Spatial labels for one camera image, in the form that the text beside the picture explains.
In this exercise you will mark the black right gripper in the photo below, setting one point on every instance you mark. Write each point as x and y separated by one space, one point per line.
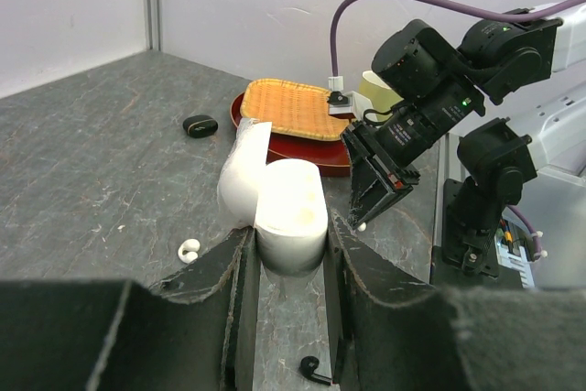
382 156

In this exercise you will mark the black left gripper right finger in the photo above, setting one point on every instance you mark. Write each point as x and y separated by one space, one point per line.
390 331

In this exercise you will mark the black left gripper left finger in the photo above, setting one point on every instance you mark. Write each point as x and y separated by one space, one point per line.
193 330

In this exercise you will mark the white earbud charging case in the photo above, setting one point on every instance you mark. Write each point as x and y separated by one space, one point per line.
283 201

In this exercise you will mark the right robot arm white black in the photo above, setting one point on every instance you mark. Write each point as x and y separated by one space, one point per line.
438 86

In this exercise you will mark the black earbud charging case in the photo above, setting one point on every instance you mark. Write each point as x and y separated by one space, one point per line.
200 126

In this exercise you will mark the red lacquer round tray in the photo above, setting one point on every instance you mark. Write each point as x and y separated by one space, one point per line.
328 155

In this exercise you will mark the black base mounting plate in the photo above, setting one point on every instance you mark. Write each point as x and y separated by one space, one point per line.
465 254

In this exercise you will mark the black earbud centre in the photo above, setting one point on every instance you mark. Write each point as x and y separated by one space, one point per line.
308 368

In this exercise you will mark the pale yellow cup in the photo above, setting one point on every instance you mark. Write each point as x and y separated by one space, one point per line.
380 95

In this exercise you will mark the woven bamboo tray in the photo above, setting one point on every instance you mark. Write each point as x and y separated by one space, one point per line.
293 109

